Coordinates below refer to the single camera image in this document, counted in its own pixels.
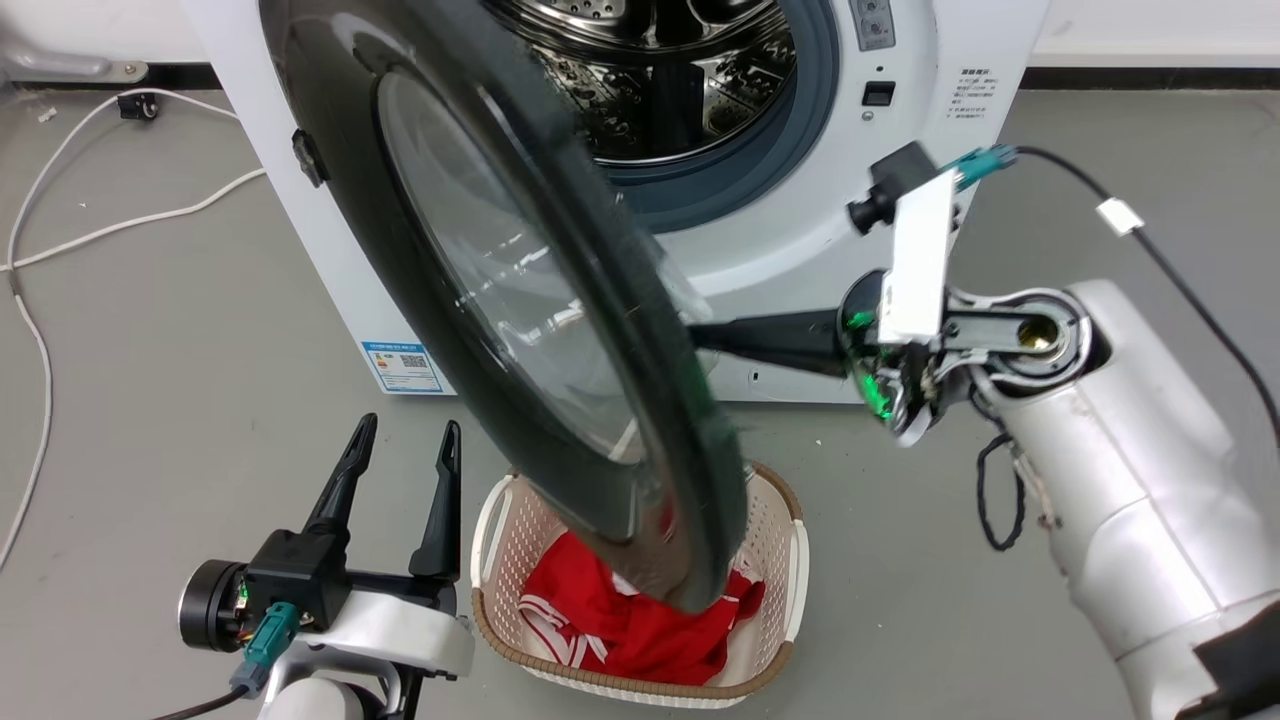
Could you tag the blue energy label sticker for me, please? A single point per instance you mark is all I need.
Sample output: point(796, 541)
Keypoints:
point(404, 368)

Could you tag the black door lock socket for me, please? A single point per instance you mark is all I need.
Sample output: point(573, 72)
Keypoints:
point(878, 94)

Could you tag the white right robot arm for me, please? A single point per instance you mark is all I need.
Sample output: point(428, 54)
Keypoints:
point(1120, 480)

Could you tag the grey rubber door gasket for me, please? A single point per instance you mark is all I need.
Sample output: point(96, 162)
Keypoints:
point(790, 150)

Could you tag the teal camera connector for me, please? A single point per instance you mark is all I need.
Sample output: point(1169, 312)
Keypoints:
point(265, 645)
point(985, 166)

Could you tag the teal right camera connector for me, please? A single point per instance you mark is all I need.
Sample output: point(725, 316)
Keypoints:
point(985, 166)

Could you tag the teal left camera connector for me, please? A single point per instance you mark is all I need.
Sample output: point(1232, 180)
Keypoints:
point(265, 645)

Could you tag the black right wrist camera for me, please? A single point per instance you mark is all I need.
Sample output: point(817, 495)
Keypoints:
point(890, 185)

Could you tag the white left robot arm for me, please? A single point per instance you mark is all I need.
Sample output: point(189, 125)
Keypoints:
point(320, 702)

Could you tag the red and white garment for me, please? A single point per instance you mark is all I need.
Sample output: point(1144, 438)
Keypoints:
point(640, 630)

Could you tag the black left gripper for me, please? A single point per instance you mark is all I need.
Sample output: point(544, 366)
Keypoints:
point(210, 605)

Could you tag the cream plastic laundry basket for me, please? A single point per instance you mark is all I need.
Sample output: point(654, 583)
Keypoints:
point(772, 540)

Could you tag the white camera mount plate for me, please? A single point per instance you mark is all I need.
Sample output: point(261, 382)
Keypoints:
point(918, 260)
point(400, 630)

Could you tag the stainless steel washer drum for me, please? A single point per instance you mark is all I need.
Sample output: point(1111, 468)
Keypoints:
point(680, 90)

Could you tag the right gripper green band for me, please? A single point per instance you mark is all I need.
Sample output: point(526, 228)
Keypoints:
point(895, 385)

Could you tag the white front-load washing machine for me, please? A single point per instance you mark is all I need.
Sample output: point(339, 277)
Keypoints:
point(800, 260)

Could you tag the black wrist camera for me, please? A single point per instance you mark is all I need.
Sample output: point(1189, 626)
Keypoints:
point(300, 580)
point(890, 185)

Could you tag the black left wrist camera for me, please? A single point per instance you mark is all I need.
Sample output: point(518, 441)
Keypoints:
point(300, 580)

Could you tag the white right camera mount plate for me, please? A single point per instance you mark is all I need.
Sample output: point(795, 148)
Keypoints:
point(918, 260)

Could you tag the black round washing machine door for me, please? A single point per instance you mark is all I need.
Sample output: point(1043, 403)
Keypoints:
point(330, 100)

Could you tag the white left camera mount plate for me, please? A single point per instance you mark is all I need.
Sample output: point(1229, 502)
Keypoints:
point(400, 630)

